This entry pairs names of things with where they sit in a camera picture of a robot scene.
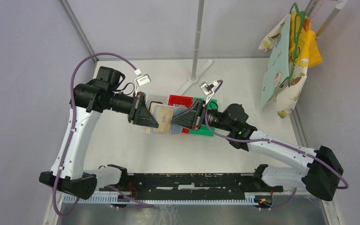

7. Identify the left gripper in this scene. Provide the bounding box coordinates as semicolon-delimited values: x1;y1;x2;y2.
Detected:
105;91;159;128

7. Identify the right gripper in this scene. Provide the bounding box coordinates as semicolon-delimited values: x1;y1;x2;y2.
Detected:
169;99;233;132

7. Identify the beige card holder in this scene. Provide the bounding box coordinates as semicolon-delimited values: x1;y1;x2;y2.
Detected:
146;102;187;135

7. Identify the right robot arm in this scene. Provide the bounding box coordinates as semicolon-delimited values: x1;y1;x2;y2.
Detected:
171;99;349;201

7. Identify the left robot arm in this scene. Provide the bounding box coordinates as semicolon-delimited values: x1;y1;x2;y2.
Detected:
39;67;158;200

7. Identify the red plastic bin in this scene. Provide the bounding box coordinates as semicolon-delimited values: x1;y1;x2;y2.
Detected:
168;95;194;135

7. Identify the green plastic bin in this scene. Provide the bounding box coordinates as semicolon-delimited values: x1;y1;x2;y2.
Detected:
189;99;218;137

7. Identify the clear plastic bin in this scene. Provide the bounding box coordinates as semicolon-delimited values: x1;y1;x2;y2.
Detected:
146;94;169;106

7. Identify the white pole stand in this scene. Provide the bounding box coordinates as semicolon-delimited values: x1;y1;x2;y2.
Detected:
175;0;213;96

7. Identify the hanging patterned cloth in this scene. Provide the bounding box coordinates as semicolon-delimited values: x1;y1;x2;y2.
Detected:
258;14;307;118

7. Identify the yellow hanging garment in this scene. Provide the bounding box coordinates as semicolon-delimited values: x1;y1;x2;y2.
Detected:
289;11;323;68

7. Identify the green clothes hanger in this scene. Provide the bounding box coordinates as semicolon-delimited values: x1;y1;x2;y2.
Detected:
288;2;309;87

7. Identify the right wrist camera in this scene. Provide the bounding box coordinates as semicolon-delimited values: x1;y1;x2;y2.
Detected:
199;80;223;104

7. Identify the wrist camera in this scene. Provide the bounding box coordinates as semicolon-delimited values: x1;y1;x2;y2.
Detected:
133;69;151;96
199;80;223;104

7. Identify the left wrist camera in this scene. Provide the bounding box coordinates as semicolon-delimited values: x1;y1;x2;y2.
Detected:
133;69;151;96

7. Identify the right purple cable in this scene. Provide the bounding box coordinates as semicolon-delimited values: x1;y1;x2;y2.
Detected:
203;79;350;211

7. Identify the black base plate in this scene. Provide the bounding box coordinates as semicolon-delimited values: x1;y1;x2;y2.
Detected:
114;173;284;201

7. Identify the white cable duct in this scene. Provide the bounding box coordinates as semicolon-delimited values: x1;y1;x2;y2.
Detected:
62;194;257;206

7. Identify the white hanger rail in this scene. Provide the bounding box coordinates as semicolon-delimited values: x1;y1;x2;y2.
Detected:
315;0;348;38

